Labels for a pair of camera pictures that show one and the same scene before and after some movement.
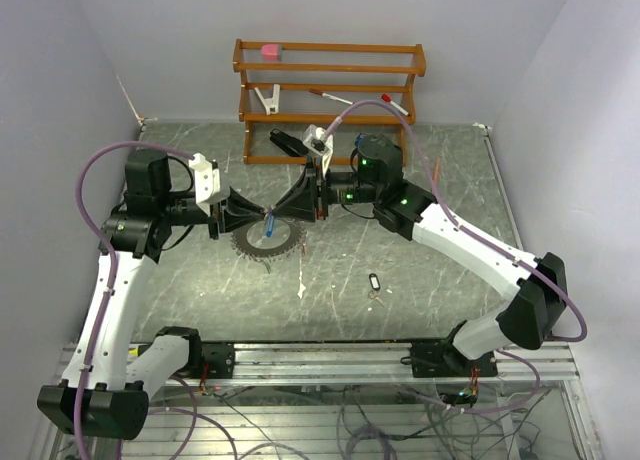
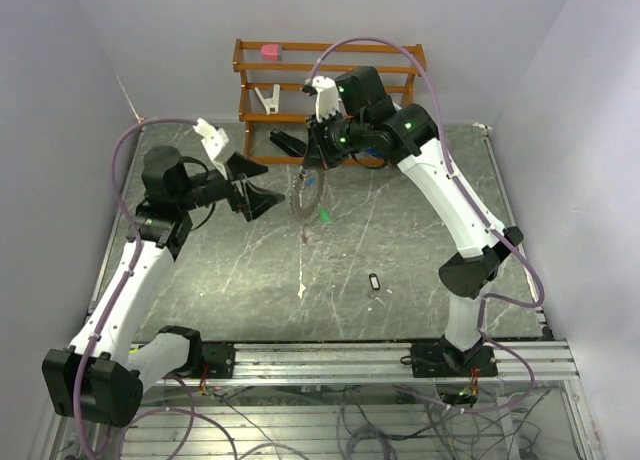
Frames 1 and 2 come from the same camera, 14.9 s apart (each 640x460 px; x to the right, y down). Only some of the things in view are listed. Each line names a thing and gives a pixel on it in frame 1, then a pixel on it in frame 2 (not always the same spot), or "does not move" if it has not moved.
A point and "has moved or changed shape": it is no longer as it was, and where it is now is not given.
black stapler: x=290 y=145 does not move
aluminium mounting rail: x=347 y=363 does not move
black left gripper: x=237 y=213 -> x=254 y=201
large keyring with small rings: x=241 y=246 has moved or changed shape
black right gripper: x=305 y=200 -> x=317 y=141
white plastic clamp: x=271 y=104 does not move
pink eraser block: x=270 y=52 does not move
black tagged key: x=375 y=288 does not move
